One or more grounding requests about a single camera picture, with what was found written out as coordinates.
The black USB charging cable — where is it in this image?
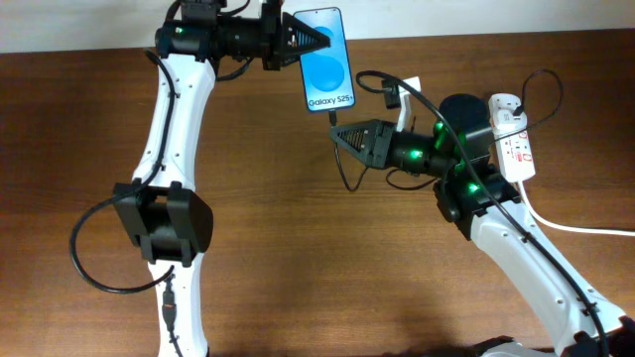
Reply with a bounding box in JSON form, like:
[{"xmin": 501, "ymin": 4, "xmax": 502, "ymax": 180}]
[{"xmin": 326, "ymin": 68, "xmax": 566, "ymax": 193}]

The blue Samsung Galaxy smartphone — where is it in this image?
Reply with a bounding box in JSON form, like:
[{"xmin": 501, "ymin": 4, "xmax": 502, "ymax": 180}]
[{"xmin": 294, "ymin": 7, "xmax": 355, "ymax": 112}]

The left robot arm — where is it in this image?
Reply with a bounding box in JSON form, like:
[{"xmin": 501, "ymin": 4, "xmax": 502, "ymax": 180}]
[{"xmin": 113, "ymin": 1, "xmax": 331, "ymax": 356}]

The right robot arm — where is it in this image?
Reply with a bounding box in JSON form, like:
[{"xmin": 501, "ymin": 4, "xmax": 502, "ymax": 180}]
[{"xmin": 329, "ymin": 94, "xmax": 634, "ymax": 356}]

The white USB charger plug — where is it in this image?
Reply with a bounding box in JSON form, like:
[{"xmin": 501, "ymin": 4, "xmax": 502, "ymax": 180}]
[{"xmin": 488, "ymin": 93, "xmax": 528, "ymax": 136}]

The white power strip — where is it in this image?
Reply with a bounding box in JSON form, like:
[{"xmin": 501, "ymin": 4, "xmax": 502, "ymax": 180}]
[{"xmin": 493, "ymin": 127, "xmax": 536, "ymax": 182}]

